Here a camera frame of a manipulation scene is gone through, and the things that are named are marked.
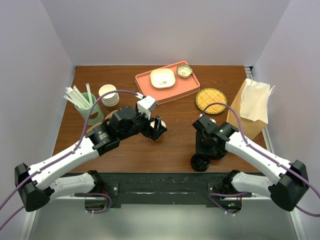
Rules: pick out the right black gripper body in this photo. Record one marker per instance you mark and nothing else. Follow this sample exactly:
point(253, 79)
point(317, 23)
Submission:
point(202, 146)

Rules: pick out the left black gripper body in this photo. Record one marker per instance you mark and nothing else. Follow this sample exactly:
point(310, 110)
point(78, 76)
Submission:
point(142, 125)

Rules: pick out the black coffee cup lid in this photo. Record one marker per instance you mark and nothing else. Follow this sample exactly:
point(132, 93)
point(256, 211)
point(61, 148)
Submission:
point(200, 162)

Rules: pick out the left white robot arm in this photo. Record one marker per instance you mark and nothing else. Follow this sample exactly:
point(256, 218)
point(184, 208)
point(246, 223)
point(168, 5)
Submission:
point(45, 181)

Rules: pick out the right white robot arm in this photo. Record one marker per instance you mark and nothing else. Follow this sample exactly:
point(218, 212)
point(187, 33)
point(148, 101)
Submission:
point(282, 180)

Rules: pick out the stack of black lids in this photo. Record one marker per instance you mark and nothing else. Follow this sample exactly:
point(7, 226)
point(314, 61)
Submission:
point(217, 153)

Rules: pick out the cardboard cup carrier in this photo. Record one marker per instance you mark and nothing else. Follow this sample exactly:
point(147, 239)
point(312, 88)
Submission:
point(107, 118)

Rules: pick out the stack of paper cups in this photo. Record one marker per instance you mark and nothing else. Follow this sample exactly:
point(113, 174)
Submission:
point(111, 99)

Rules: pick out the pink serving tray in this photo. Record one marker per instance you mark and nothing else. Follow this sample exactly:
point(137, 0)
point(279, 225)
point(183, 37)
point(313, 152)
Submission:
point(182, 87)

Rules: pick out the round woven yellow coaster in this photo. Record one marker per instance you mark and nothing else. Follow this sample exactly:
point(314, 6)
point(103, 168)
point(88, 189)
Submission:
point(208, 96)

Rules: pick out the cream square plate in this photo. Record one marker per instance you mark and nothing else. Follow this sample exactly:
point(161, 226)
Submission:
point(162, 78)

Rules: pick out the green straw holder cup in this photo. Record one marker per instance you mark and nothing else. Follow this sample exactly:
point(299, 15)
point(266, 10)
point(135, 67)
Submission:
point(95, 115)

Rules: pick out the brown paper bag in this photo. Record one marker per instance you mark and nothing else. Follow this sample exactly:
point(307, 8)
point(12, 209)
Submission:
point(251, 105)

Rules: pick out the small floral bowl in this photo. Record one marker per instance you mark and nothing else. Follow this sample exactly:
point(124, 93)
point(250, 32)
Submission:
point(184, 71)

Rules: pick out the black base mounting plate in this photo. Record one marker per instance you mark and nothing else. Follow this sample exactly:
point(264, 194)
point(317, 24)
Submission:
point(156, 188)

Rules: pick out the wrapped white straw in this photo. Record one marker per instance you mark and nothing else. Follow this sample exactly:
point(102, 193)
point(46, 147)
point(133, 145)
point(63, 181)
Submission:
point(69, 91)
point(74, 101)
point(80, 96)

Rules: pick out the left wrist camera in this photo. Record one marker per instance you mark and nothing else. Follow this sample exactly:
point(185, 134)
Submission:
point(146, 106)

